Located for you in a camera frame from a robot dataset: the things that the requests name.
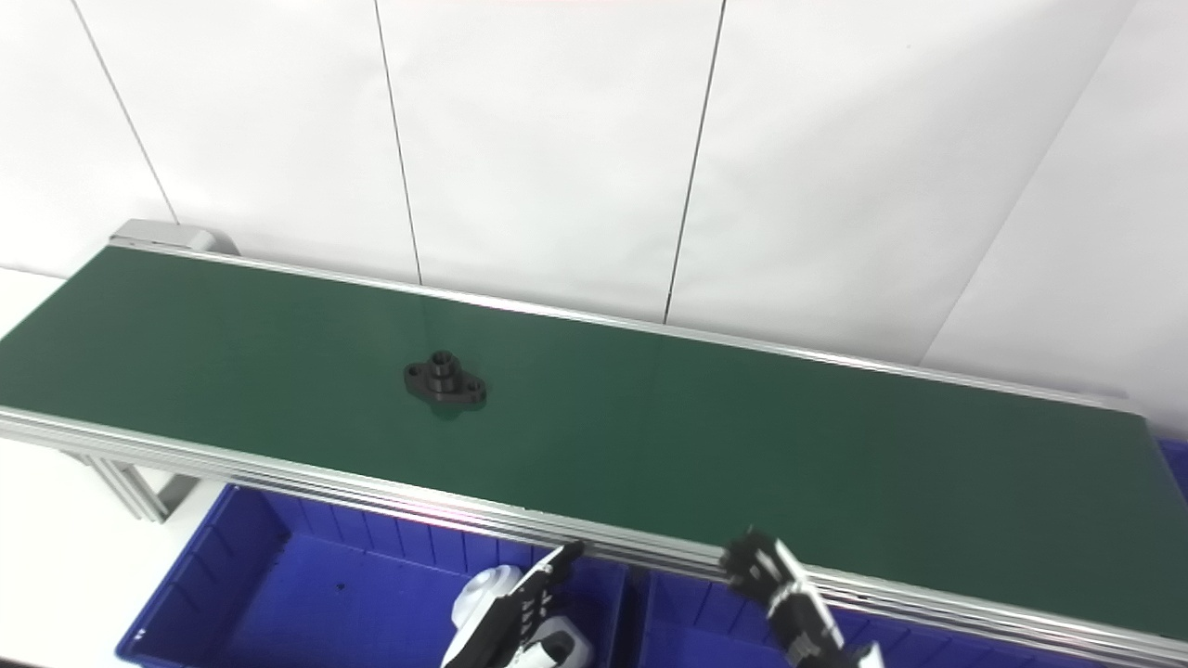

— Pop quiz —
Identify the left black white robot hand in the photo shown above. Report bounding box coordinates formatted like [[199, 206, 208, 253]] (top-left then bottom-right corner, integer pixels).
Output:
[[441, 540, 588, 668]]

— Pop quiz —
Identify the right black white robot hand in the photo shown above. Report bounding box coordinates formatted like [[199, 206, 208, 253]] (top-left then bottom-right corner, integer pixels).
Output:
[[719, 527, 883, 668]]

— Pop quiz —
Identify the black flange part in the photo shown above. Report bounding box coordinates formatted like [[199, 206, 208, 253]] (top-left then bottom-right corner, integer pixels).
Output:
[[403, 350, 488, 411]]

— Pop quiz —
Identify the aluminium conveyor leg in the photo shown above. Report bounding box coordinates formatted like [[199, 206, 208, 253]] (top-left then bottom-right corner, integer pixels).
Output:
[[60, 450, 200, 522]]

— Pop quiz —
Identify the green conveyor belt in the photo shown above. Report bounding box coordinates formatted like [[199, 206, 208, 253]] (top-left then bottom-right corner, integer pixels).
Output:
[[0, 243, 1188, 664]]

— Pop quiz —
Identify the blue plastic bin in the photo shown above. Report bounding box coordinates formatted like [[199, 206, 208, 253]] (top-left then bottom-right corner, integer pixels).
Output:
[[1156, 436, 1188, 502], [116, 482, 637, 668], [636, 571, 1188, 668]]

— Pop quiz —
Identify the grey conveyor end housing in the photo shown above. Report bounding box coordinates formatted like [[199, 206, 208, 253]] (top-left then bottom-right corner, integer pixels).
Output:
[[110, 219, 240, 256]]

